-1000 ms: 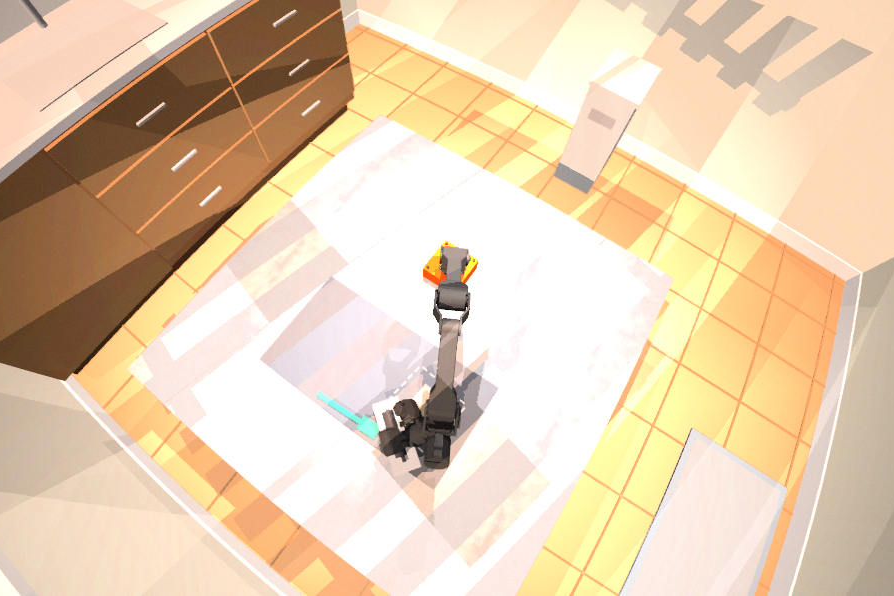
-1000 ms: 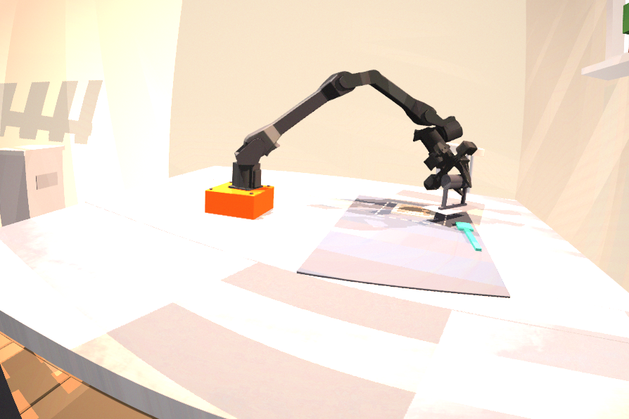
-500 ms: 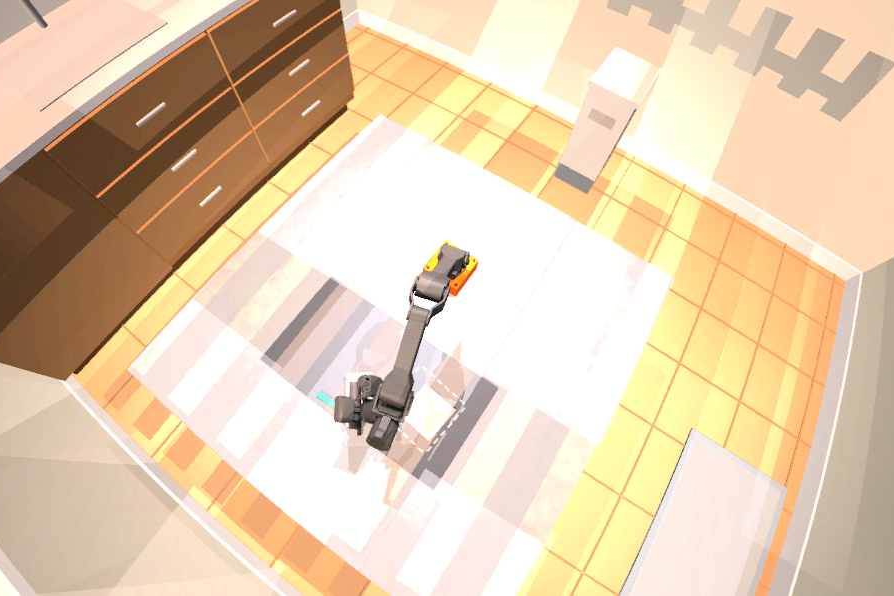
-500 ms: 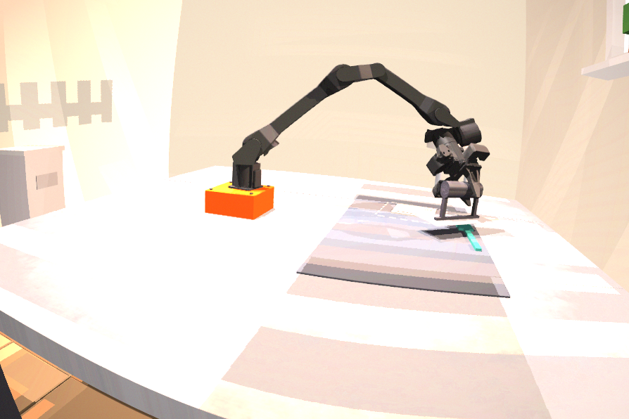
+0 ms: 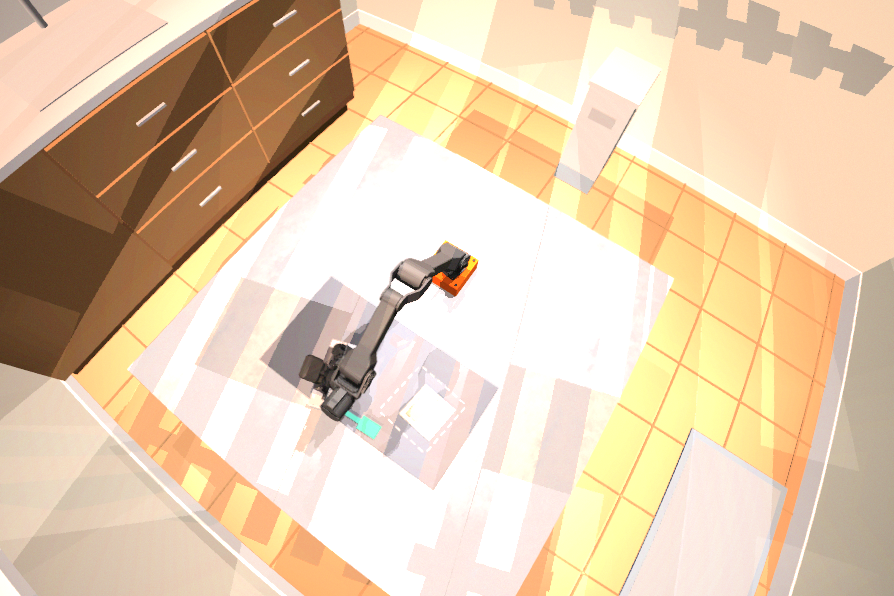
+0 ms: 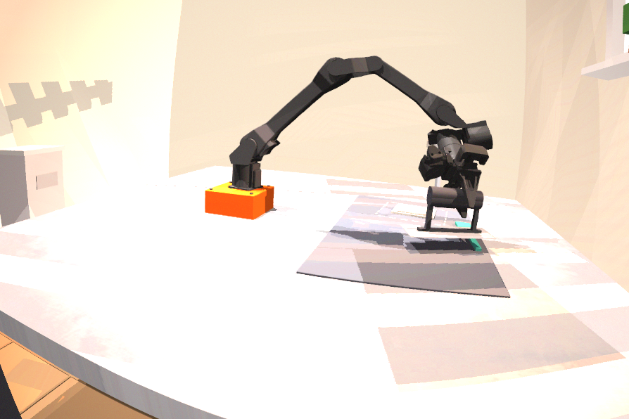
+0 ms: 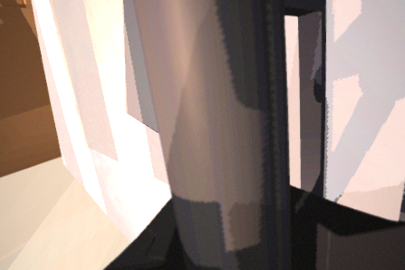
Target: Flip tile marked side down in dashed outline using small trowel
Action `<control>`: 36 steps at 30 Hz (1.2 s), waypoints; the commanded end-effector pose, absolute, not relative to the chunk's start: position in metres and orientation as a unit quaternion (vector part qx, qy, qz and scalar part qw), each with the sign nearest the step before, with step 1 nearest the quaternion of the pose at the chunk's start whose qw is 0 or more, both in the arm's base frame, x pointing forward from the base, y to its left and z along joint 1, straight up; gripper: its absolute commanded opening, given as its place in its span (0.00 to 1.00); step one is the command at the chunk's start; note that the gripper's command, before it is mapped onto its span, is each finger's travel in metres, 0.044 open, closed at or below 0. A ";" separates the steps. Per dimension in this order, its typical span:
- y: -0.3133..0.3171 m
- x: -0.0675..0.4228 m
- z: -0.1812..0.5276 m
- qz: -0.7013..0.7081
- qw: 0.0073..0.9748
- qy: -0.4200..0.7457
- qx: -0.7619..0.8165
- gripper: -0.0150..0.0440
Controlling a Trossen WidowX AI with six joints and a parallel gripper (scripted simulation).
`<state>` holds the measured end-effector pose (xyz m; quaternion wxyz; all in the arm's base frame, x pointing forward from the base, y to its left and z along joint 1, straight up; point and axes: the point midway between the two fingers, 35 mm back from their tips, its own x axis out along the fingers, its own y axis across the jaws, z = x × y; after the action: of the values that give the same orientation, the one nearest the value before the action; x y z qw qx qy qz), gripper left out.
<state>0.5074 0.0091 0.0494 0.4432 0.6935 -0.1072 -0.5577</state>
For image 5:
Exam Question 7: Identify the turquoise t-shaped piece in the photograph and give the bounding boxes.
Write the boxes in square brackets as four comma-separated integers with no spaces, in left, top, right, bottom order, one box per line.
[345,411,381,439]

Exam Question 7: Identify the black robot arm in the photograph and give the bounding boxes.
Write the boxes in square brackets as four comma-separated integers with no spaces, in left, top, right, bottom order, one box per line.
[320,242,471,422]

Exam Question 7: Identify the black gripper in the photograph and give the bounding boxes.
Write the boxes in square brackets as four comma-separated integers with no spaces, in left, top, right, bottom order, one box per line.
[299,355,338,390]

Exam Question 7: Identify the white square tile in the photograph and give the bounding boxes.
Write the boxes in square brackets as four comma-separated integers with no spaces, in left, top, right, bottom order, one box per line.
[399,384,456,441]

